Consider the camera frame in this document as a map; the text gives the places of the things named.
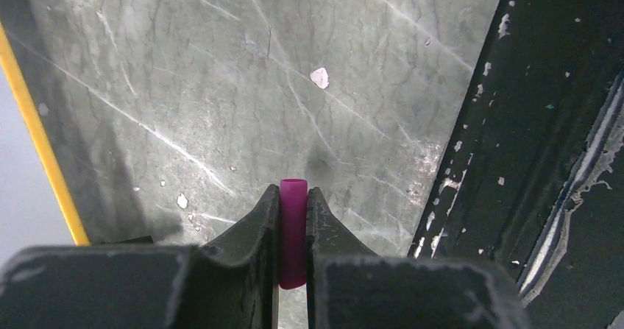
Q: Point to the yellow-framed whiteboard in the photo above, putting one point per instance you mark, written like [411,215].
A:
[36,205]

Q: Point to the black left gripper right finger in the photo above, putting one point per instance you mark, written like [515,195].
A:
[350,286]

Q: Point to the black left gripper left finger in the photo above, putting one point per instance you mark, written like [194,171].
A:
[230,282]

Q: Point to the magenta marker cap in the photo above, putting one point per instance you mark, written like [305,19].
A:
[293,209]

